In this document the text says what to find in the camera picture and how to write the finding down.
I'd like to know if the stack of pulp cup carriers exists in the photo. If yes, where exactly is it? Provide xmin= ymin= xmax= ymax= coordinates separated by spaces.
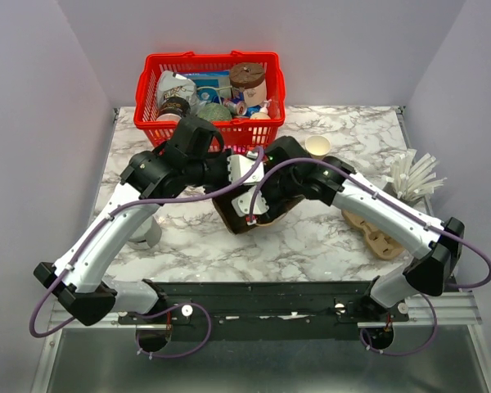
xmin=341 ymin=210 xmax=405 ymax=260

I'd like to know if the beige pump bottle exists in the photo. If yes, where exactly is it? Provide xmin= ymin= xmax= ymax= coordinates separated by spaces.
xmin=248 ymin=100 xmax=271 ymax=120

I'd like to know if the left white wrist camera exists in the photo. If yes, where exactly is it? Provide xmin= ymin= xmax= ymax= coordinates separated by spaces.
xmin=227 ymin=151 xmax=264 ymax=186

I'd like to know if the grey cylinder under left arm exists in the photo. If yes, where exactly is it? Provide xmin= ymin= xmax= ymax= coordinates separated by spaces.
xmin=127 ymin=217 xmax=162 ymax=250

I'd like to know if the red bull drink can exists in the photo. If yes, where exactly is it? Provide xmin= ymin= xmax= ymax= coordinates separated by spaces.
xmin=222 ymin=98 xmax=248 ymax=116

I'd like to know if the grey holder cup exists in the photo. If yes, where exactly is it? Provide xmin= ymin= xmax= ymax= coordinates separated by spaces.
xmin=382 ymin=183 xmax=422 ymax=207

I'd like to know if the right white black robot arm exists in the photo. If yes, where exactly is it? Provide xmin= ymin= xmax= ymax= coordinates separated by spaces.
xmin=261 ymin=137 xmax=465 ymax=321

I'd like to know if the green round sponge ball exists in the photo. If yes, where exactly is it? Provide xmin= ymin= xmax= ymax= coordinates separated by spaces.
xmin=197 ymin=102 xmax=232 ymax=122

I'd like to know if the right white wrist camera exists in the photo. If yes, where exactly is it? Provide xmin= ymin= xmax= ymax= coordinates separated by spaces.
xmin=231 ymin=187 xmax=269 ymax=226

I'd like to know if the aluminium frame rail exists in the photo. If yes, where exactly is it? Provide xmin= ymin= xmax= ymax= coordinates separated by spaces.
xmin=48 ymin=292 xmax=482 ymax=328

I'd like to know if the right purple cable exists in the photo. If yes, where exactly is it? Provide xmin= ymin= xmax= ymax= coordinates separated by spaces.
xmin=247 ymin=158 xmax=491 ymax=356

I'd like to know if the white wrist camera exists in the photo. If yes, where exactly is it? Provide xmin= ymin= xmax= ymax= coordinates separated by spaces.
xmin=227 ymin=151 xmax=264 ymax=186
xmin=231 ymin=187 xmax=269 ymax=226

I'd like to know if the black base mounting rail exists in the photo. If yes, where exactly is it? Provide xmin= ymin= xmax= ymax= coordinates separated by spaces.
xmin=118 ymin=281 xmax=408 ymax=342

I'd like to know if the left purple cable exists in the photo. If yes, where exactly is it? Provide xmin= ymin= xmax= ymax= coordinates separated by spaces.
xmin=28 ymin=146 xmax=267 ymax=360

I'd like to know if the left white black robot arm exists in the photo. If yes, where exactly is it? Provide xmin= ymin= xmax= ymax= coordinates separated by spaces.
xmin=34 ymin=115 xmax=231 ymax=326

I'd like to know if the red plastic shopping basket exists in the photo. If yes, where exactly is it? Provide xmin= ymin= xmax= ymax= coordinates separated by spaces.
xmin=133 ymin=50 xmax=286 ymax=156

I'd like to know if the green kraft paper bag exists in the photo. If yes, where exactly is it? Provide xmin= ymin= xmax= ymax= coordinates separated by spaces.
xmin=212 ymin=191 xmax=304 ymax=234

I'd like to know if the purple cable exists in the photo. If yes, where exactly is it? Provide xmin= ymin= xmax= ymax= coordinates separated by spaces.
xmin=28 ymin=146 xmax=267 ymax=360
xmin=247 ymin=158 xmax=491 ymax=356

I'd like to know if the black label tub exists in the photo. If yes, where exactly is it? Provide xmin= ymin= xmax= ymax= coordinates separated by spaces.
xmin=156 ymin=97 xmax=191 ymax=123

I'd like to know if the blue box in basket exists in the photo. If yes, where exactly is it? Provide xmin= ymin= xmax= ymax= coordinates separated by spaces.
xmin=181 ymin=70 xmax=232 ymax=102

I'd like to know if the cork lid beige jar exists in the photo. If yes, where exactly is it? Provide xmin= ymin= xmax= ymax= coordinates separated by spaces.
xmin=229 ymin=62 xmax=267 ymax=107

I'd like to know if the silver snack bag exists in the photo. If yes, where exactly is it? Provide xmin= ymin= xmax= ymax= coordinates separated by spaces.
xmin=155 ymin=70 xmax=199 ymax=115

